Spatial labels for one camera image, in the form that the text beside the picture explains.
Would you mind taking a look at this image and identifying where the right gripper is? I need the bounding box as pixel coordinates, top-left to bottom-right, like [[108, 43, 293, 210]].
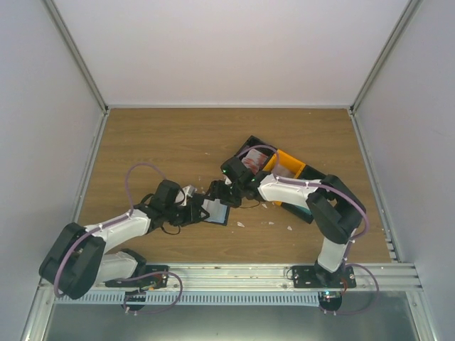
[[205, 180, 244, 208]]

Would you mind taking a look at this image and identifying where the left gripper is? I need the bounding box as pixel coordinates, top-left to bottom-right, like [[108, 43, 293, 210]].
[[164, 202, 210, 227]]

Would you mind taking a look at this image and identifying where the black leather card holder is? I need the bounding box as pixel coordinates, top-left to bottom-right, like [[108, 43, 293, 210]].
[[202, 199, 230, 226]]

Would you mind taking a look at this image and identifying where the red white cards stack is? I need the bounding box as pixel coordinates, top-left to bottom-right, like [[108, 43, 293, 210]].
[[241, 149, 268, 174]]

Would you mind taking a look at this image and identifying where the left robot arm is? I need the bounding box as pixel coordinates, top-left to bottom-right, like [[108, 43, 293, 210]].
[[38, 180, 210, 299]]

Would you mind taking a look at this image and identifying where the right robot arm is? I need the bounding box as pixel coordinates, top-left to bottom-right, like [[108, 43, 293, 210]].
[[206, 157, 370, 288]]

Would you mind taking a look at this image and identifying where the white pink cards stack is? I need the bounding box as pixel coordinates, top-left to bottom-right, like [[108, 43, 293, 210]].
[[275, 164, 295, 178]]

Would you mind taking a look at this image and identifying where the teal cards stack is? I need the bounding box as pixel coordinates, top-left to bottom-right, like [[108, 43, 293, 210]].
[[301, 207, 312, 218]]

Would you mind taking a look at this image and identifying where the black bin left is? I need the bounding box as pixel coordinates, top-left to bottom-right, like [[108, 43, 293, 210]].
[[235, 135, 277, 174]]

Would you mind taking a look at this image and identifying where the black bin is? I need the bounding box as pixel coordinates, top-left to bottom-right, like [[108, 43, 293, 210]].
[[284, 165, 330, 225], [235, 135, 277, 174]]

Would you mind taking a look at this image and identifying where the orange bin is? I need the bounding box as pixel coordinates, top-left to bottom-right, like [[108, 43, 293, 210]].
[[262, 148, 306, 209]]

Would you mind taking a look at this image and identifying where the black bin right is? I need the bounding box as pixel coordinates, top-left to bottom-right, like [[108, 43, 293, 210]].
[[284, 165, 330, 225]]

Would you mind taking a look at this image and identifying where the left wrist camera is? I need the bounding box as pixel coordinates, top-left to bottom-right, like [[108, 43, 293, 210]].
[[175, 185, 196, 206]]

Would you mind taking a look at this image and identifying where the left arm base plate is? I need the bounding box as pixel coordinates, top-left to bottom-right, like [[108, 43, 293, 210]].
[[105, 264, 169, 290]]

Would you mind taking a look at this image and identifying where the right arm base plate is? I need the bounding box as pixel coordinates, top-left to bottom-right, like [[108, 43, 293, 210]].
[[290, 264, 357, 288]]

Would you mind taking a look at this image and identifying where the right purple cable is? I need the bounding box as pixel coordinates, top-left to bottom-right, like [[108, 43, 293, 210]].
[[237, 144, 371, 246]]

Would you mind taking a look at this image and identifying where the grey cable duct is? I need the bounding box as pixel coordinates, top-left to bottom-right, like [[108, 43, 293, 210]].
[[55, 291, 319, 307]]

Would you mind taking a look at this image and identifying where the aluminium front rail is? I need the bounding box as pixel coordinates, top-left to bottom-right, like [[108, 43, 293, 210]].
[[42, 261, 424, 293]]

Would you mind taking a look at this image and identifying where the left frame post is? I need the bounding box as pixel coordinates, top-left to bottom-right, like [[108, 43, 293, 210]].
[[41, 0, 109, 115]]

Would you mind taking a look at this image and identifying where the frame post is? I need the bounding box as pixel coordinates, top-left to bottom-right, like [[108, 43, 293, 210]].
[[349, 0, 422, 116], [41, 0, 109, 115]]

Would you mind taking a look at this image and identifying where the right frame post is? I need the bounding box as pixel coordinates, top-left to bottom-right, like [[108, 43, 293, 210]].
[[349, 0, 422, 116]]

